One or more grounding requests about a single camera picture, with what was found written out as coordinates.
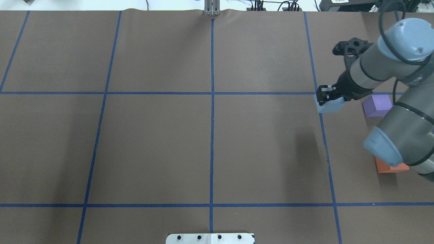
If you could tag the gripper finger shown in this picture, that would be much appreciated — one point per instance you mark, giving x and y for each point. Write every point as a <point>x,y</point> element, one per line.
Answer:
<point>327,91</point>
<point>330,99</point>

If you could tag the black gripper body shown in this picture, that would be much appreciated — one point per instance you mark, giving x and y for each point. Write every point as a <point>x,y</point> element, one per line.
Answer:
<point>346,86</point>

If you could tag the light blue foam block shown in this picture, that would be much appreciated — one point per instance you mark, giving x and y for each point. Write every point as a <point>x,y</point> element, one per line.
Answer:
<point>329,107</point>

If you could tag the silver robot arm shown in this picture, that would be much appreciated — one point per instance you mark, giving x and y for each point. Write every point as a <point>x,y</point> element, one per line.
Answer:
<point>403,52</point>

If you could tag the purple foam block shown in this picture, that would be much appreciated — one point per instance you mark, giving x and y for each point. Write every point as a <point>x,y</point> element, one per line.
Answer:
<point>377,105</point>

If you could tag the orange foam block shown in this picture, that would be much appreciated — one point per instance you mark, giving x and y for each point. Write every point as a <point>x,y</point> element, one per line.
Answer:
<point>383,168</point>

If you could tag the aluminium frame post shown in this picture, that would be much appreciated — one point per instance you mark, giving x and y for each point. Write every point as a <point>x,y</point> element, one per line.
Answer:
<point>212,8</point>

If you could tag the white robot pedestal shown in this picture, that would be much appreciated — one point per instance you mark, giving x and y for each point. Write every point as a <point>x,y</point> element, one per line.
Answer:
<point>210,238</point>

